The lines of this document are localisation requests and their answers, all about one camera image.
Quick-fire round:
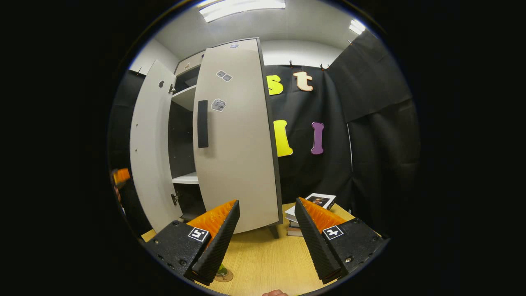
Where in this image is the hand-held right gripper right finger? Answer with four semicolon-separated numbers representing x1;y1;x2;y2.
294;197;390;285

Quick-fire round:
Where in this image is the grey cabinet door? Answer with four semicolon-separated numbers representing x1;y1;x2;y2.
192;46;283;234
129;60;183;233

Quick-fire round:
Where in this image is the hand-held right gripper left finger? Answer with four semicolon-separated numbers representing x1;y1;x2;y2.
142;199;241;286

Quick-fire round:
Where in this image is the grey cabinet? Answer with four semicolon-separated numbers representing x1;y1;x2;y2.
129;38;284;239

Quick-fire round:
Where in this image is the black door handle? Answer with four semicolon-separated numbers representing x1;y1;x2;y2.
197;100;209;148

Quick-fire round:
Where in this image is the black backdrop cloth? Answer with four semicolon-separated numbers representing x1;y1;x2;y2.
109;31;420;237

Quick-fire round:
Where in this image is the grey cabinet drawer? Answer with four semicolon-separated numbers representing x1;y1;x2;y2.
175;38;260;75

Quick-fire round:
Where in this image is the white portrait cover book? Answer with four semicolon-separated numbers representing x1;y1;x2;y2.
284;193;337;224

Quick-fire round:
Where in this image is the grey cabinet shelf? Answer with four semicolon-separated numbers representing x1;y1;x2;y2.
171;85;197;111
172;172;200;185

